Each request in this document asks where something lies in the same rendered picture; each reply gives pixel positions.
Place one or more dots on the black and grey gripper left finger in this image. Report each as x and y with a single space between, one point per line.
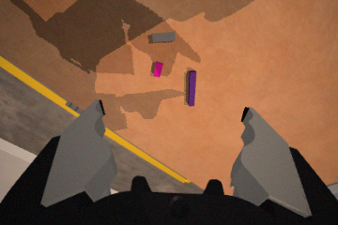
72 171

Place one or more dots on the purple rod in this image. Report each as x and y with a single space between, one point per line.
192 84

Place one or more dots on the magenta block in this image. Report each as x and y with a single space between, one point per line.
158 68

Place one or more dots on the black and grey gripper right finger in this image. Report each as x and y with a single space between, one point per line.
277 178

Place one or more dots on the grey rectangular bar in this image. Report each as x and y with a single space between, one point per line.
169 36

